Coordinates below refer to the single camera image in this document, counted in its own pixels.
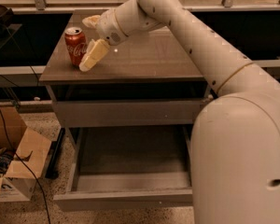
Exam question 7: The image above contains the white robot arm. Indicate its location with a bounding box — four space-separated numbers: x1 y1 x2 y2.
79 0 280 224

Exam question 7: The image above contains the open grey middle drawer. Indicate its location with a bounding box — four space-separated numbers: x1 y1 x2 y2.
54 125 192 211

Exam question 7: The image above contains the black cable on left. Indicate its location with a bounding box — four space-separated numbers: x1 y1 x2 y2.
0 68 52 224

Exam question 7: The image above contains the red coke can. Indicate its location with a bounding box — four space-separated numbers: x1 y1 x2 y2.
64 27 87 66

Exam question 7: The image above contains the open cardboard box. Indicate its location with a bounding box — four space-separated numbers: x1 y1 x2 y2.
0 107 51 203

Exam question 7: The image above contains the grey drawer cabinet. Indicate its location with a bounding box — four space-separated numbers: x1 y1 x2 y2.
39 8 216 213

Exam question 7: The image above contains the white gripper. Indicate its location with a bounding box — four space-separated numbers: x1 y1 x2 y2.
79 9 127 72

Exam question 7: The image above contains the closed grey top drawer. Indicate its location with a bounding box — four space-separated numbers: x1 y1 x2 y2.
52 100 207 128

